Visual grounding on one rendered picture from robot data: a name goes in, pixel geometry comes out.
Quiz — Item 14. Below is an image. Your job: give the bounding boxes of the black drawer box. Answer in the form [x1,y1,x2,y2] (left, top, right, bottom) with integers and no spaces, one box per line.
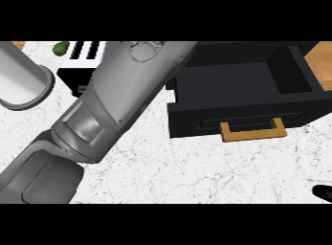
[175,47,327,105]

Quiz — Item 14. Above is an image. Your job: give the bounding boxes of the white cylindrical can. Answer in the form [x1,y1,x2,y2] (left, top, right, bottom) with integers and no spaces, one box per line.
[0,40,57,112]

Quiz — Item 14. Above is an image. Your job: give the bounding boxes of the black cabinet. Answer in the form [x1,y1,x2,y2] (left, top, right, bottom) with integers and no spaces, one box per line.
[166,40,321,92]

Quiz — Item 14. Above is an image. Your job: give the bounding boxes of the green avocado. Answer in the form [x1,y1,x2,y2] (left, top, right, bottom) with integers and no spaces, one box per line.
[52,40,72,56]

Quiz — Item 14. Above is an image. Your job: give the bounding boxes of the wooden drawer handle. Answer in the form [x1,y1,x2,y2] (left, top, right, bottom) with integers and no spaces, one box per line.
[219,117,289,144]

